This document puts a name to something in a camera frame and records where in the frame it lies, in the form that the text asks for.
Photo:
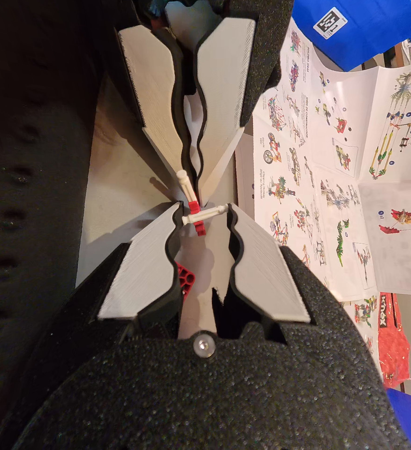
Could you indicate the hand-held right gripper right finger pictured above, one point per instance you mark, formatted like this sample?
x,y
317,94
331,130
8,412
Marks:
x,y
265,274

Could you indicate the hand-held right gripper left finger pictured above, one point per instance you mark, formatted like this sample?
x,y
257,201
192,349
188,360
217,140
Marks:
x,y
138,277

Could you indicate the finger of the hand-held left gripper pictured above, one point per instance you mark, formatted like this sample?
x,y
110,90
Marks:
x,y
223,77
152,88

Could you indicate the red toy connector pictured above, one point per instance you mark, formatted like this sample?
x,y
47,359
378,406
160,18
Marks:
x,y
187,279
195,219

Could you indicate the white toy rod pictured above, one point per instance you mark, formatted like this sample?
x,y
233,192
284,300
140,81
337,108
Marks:
x,y
185,182
209,212

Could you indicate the black and white marker tag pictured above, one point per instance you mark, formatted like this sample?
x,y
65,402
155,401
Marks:
x,y
330,23

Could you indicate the white printed instruction booklet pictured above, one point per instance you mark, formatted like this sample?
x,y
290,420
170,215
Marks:
x,y
332,158

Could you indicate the black dotted mat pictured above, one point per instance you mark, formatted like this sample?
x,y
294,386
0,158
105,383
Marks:
x,y
22,211

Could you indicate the orange printed toy box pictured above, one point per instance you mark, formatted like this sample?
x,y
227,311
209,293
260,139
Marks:
x,y
392,337

